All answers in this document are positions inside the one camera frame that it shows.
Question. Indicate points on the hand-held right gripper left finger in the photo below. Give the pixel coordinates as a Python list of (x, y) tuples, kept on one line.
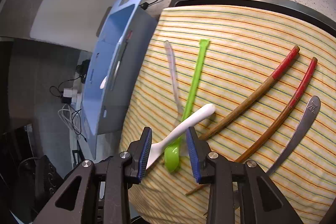
[(143, 153)]

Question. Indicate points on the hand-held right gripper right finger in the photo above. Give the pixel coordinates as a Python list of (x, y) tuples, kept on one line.
[(193, 155)]

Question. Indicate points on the white plastic spoon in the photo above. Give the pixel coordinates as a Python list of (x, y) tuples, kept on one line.
[(189, 121)]

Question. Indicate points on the green plastic spoon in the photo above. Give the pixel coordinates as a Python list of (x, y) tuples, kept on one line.
[(194, 82)]

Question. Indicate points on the clear plastic spoon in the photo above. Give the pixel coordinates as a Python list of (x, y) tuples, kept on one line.
[(173, 74)]

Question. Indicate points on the blue drain basket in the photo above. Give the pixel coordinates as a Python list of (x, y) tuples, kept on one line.
[(110, 29)]

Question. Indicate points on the white power adapter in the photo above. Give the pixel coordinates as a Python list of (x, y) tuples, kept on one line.
[(69, 94)]

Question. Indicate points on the black speaker box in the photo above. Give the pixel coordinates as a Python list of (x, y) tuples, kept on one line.
[(44, 176)]

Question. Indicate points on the black plug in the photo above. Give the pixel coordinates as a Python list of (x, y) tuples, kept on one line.
[(83, 66)]

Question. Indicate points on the striped yellow cloth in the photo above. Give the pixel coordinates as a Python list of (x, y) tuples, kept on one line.
[(236, 29)]

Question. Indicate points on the white cutting board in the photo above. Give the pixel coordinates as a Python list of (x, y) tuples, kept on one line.
[(68, 11)]

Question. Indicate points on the steel sink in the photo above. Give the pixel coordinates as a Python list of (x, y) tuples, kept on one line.
[(236, 1)]

